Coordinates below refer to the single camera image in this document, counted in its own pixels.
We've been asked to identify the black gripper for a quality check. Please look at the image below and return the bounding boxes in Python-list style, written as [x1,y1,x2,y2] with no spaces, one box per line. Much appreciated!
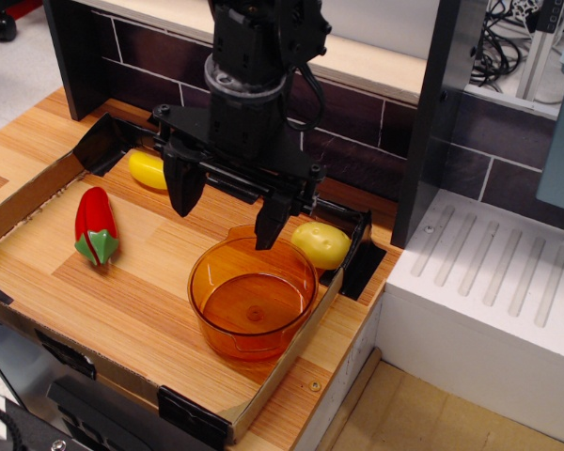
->
[152,77,325,250]

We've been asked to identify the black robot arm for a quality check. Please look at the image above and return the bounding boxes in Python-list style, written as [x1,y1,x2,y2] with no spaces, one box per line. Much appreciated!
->
[152,1,331,250]

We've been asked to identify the orange transparent plastic pot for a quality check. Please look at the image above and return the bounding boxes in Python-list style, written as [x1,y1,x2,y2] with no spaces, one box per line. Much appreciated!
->
[187,225,319,362]

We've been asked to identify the cardboard fence with black tape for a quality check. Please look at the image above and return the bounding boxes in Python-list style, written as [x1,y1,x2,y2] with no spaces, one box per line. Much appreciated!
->
[0,99,400,450]

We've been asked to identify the yellow toy potato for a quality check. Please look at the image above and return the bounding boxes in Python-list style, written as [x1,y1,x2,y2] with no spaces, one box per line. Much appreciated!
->
[291,222,352,270]

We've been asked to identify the red toy chili pepper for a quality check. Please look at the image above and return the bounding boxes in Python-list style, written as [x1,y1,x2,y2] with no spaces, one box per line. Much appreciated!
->
[74,187,119,266]

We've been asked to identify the brass screw in table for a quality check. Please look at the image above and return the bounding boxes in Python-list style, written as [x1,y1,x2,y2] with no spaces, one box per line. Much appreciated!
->
[309,381,321,392]

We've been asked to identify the black equipment at bottom left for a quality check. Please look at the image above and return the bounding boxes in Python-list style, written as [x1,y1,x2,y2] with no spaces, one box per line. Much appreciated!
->
[0,253,180,451]

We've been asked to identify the white toy sink drainboard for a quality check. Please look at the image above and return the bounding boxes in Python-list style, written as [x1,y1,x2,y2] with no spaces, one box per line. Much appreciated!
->
[376,191,564,442]

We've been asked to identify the dark grey vertical panel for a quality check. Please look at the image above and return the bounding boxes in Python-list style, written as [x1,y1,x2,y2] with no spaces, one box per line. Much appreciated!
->
[391,0,487,248]

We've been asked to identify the black chair caster wheel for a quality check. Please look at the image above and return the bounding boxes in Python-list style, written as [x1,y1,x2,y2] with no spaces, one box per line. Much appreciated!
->
[0,11,17,42]

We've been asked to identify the tangled black cables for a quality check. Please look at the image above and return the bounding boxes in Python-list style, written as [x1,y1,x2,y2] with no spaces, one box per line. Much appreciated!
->
[469,0,540,88]

